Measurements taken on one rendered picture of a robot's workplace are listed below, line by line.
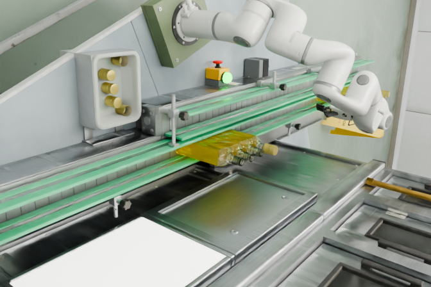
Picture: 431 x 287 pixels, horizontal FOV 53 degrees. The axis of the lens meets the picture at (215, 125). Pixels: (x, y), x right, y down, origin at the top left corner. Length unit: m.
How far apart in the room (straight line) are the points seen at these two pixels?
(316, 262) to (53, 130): 0.83
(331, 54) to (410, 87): 5.93
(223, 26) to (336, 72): 0.37
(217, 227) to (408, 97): 6.19
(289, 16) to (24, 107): 0.80
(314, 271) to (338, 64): 0.60
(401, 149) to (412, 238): 6.06
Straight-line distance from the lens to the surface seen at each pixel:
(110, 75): 1.35
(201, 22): 1.46
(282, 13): 1.37
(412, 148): 7.43
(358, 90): 1.41
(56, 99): 1.34
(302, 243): 1.27
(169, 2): 1.50
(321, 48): 1.32
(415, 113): 7.29
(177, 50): 1.54
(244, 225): 1.28
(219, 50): 1.83
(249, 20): 1.35
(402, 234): 1.46
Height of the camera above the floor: 1.86
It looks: 36 degrees down
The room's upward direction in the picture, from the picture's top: 104 degrees clockwise
